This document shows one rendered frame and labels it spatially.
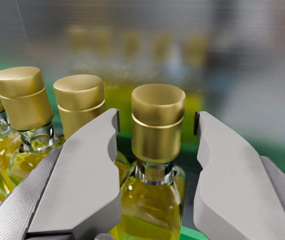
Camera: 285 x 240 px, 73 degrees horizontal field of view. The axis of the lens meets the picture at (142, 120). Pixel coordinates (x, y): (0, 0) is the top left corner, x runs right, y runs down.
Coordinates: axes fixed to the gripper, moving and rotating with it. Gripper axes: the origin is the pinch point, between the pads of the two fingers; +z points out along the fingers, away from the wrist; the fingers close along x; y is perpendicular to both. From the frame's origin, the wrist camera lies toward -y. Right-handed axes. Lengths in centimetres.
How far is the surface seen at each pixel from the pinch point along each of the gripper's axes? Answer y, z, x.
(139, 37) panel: -2.5, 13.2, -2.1
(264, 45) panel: -2.5, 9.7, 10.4
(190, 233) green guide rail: 18.4, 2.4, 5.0
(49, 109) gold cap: 2.1, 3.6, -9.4
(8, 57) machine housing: 2.9, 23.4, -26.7
